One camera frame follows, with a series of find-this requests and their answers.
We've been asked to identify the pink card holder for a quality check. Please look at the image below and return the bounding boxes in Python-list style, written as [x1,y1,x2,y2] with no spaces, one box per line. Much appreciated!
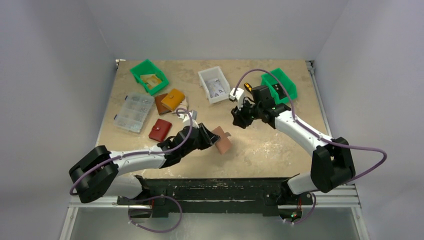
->
[212,126,233,155]

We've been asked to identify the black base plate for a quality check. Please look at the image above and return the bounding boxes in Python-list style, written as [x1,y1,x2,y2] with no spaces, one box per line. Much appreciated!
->
[117,176,314,219]

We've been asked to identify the yellow black screwdriver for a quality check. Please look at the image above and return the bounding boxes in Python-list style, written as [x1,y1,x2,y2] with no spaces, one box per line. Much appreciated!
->
[243,82,253,94]

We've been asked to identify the red card holder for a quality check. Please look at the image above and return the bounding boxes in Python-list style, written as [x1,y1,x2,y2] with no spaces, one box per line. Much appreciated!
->
[148,118,172,142]

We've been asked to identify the aluminium frame rail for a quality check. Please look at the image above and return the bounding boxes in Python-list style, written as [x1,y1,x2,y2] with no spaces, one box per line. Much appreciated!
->
[68,185,361,209]

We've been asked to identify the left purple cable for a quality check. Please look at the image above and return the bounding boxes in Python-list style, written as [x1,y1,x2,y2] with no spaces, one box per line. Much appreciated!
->
[68,107,195,234]

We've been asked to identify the cards in green bin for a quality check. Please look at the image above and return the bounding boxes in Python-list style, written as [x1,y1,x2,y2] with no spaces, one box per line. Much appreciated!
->
[139,74,162,90]

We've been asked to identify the purple cable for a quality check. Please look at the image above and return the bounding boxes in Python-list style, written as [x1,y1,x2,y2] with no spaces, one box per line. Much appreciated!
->
[233,68,388,227]
[68,107,195,234]

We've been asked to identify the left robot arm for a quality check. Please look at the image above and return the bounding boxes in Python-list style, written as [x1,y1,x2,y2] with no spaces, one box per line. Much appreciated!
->
[68,123,221,204]

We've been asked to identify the green bin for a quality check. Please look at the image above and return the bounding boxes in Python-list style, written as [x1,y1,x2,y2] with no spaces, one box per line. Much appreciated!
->
[260,67,299,105]
[130,59,169,96]

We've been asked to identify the clear compartment organizer box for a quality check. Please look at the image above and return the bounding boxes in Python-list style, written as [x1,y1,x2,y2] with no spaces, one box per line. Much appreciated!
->
[113,92,154,134]

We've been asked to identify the black item in bin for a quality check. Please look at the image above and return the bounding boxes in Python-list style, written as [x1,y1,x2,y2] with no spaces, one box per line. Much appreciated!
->
[272,83,287,100]

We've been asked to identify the left green bin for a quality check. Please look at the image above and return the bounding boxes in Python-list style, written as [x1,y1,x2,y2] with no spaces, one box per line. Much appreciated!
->
[130,59,169,96]

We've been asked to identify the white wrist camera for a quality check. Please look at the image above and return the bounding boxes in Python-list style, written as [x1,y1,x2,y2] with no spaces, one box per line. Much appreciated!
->
[228,87,246,110]
[175,107,199,129]

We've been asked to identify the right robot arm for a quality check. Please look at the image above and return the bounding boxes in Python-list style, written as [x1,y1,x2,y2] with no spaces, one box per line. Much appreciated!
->
[229,85,356,204]

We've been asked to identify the beige card holder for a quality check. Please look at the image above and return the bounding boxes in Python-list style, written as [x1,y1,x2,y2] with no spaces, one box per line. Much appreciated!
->
[172,97,189,115]

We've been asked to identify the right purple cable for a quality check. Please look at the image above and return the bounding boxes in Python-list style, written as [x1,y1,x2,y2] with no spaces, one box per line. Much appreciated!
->
[233,68,388,227]

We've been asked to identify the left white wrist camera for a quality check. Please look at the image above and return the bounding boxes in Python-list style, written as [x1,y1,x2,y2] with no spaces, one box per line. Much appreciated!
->
[175,107,199,129]

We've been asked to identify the white bin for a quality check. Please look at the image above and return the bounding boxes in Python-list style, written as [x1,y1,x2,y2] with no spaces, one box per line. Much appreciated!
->
[197,66,231,105]

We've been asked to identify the yellow card holder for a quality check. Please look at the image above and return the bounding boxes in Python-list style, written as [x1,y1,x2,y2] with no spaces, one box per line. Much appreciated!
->
[161,88,186,111]

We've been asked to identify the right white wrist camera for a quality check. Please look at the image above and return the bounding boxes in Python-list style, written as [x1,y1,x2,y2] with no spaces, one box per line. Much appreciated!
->
[228,87,246,110]

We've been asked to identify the right green bin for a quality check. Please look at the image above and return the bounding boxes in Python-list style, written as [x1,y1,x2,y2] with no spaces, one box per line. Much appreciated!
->
[260,67,299,105]

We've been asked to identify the cards in white bin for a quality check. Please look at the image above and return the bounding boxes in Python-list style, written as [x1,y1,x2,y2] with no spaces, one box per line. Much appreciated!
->
[205,78,226,99]

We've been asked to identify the brown card holder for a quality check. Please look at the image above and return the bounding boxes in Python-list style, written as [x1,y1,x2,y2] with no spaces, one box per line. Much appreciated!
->
[154,93,171,116]

